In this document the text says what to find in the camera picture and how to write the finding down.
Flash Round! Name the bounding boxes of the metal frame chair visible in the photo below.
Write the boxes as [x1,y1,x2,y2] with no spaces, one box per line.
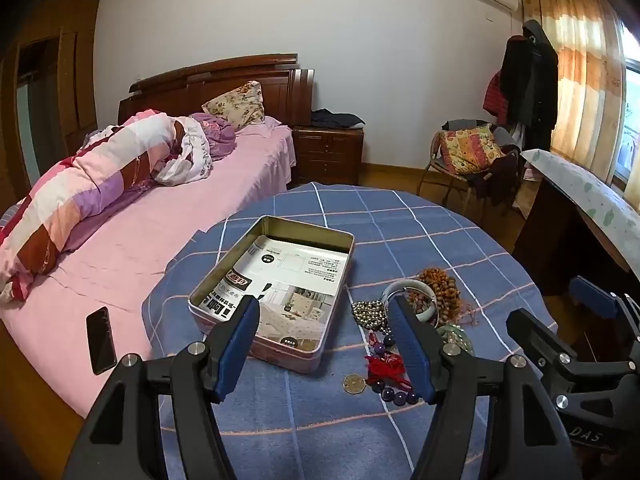
[417,120,521,211]

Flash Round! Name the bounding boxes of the wooden nightstand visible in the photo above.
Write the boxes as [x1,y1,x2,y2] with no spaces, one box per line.
[292,125,365,187]

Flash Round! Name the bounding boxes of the white pearl necklace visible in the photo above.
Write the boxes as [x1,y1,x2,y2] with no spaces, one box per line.
[435,324,474,357]

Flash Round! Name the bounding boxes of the bed with pink sheet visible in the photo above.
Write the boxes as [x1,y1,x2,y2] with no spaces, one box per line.
[0,115,297,418]

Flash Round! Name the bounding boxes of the floral yellow cushion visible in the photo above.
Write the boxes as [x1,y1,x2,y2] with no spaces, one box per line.
[436,124,506,175]

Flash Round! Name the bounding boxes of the pink patchwork quilt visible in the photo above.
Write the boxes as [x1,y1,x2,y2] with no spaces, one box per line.
[0,111,213,303]

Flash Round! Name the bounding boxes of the dark folded clothes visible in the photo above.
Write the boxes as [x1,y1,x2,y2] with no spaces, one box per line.
[310,108,366,129]

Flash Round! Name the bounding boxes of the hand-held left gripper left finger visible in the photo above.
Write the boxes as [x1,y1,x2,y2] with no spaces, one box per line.
[62,295,262,480]

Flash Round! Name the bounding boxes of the orange patterned curtain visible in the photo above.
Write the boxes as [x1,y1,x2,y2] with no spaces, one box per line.
[517,0,628,183]

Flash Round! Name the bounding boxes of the green leaf print cloth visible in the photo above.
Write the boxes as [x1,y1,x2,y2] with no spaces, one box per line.
[520,149,640,281]

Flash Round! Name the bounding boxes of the purple bead bracelet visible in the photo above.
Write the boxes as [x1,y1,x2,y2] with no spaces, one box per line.
[369,332,422,407]

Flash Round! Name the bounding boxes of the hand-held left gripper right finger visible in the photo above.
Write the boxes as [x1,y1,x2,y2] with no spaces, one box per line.
[386,292,583,480]

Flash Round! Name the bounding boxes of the blue plaid tablecloth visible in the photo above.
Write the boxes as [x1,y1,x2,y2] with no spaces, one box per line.
[141,181,558,480]

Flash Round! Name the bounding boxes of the red hanging garment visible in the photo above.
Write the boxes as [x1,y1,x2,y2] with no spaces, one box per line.
[482,71,510,126]

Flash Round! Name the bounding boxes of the window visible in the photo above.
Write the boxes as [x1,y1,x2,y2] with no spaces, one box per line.
[612,20,640,191]

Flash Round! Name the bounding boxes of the silver bead bracelet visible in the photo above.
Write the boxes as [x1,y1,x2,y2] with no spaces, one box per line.
[351,299,393,333]

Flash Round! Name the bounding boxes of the black hanging coat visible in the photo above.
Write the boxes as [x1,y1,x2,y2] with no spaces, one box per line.
[500,20,559,150]

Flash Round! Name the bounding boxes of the rectangular metal tin box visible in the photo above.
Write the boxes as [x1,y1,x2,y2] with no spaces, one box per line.
[188,215,356,375]

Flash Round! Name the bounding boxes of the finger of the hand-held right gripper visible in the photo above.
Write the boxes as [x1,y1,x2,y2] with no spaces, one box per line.
[506,307,636,407]
[569,275,640,361]

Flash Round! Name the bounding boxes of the dark garment on chair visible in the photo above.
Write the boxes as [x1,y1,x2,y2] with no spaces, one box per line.
[472,145,524,207]

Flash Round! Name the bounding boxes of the brown wooden wardrobe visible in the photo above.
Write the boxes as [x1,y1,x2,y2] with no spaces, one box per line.
[0,0,101,201]

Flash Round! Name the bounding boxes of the dark wooden headboard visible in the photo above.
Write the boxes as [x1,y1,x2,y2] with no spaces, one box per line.
[118,53,316,129]

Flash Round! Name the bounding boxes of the floral pillow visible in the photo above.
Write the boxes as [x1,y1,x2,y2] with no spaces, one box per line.
[201,80,266,130]

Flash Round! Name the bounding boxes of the brown wooden bead necklace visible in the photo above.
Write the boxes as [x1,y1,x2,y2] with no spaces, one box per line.
[415,267,477,327]

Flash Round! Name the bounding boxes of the pale jade bangle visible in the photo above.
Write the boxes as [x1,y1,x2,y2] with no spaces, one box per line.
[381,280,441,323]

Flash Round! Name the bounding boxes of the dark wooden desk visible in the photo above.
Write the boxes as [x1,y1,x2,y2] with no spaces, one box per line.
[514,175,640,301]

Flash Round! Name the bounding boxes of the black smartphone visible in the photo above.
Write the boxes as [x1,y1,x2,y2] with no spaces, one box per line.
[86,306,118,376]

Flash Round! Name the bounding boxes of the purple cloth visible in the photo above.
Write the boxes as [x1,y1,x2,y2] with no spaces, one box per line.
[190,112,237,162]

